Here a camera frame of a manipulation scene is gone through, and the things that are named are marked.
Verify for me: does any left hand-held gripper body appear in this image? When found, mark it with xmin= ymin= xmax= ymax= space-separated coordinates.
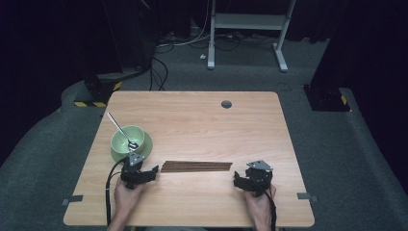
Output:
xmin=119 ymin=152 xmax=147 ymax=191

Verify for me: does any person's left hand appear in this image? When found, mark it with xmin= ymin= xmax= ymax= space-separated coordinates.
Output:
xmin=114 ymin=181 xmax=145 ymax=217

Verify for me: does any grey table edge bracket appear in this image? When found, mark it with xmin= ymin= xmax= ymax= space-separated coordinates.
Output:
xmin=296 ymin=192 xmax=319 ymax=203
xmin=61 ymin=194 xmax=85 ymax=207

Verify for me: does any metal spoon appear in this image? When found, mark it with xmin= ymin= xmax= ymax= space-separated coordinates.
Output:
xmin=106 ymin=111 xmax=140 ymax=152

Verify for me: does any black stand base striped tape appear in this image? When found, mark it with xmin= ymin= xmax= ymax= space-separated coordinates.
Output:
xmin=302 ymin=84 xmax=351 ymax=113
xmin=73 ymin=68 xmax=155 ymax=109

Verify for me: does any green ceramic bowl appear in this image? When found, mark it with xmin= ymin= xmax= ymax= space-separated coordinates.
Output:
xmin=110 ymin=124 xmax=146 ymax=155

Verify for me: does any row of wooden chopsticks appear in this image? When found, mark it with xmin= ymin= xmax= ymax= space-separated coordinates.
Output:
xmin=161 ymin=160 xmax=234 ymax=173

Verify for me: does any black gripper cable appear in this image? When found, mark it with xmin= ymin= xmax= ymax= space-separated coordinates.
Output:
xmin=105 ymin=158 xmax=128 ymax=227
xmin=256 ymin=179 xmax=278 ymax=231

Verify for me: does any black floor cable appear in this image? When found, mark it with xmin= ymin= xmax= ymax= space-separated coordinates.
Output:
xmin=148 ymin=57 xmax=169 ymax=92

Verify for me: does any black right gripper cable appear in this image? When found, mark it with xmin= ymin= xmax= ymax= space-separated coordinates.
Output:
xmin=256 ymin=179 xmax=278 ymax=231

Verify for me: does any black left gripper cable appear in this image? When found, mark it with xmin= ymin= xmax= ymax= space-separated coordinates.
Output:
xmin=105 ymin=158 xmax=128 ymax=227

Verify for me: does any bundle of black floor cables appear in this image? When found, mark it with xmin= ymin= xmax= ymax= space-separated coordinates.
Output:
xmin=213 ymin=31 xmax=278 ymax=53

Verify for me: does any person's right hand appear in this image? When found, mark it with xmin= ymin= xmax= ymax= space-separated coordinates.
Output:
xmin=244 ymin=185 xmax=277 ymax=222

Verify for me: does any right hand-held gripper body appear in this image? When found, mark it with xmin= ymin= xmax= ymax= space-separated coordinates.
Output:
xmin=244 ymin=160 xmax=274 ymax=197

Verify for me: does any green ceramic plate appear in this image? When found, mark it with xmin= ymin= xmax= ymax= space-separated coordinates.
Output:
xmin=110 ymin=131 xmax=154 ymax=163

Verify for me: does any white floor cable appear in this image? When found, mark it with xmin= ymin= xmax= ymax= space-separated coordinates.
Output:
xmin=156 ymin=0 xmax=214 ymax=48

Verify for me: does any white metal stand frame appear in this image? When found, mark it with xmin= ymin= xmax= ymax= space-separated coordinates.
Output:
xmin=206 ymin=0 xmax=297 ymax=73

